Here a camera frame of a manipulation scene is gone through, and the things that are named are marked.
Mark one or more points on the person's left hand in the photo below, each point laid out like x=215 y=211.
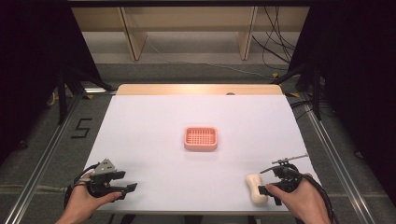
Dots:
x=79 y=202

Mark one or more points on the aluminium floor rail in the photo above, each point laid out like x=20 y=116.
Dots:
x=337 y=165
x=40 y=165

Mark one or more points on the black metal stand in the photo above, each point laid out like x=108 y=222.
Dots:
x=62 y=93
x=316 y=90

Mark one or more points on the person's right hand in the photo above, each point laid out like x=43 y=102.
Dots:
x=300 y=200

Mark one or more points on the black curtain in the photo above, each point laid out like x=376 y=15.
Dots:
x=31 y=77
x=358 y=77

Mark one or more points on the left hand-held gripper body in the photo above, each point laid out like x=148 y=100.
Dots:
x=101 y=183

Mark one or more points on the white table cover sheet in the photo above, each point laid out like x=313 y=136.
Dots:
x=199 y=174

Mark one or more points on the pink soap dish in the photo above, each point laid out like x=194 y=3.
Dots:
x=200 y=138

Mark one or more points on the cream soap bar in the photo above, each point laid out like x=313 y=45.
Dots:
x=253 y=185

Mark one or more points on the light wooden shelf unit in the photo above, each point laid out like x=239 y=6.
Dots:
x=135 y=34

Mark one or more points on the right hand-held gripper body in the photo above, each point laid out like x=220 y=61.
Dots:
x=288 y=180

